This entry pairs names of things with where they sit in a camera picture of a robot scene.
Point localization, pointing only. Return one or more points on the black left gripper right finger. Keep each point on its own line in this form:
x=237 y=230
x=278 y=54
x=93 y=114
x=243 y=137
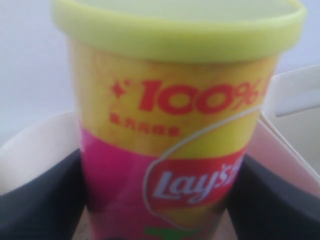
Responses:
x=264 y=206

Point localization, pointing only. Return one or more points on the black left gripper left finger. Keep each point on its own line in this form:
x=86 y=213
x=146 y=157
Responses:
x=48 y=207

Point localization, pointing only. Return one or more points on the pink Lay's chips can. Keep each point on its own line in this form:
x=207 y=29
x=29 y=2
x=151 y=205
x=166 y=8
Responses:
x=168 y=94

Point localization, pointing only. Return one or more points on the left cream bin triangle mark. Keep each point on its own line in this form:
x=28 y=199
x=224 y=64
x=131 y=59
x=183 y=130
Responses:
x=43 y=145

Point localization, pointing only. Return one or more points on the middle cream bin square mark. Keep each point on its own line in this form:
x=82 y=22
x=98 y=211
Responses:
x=292 y=111

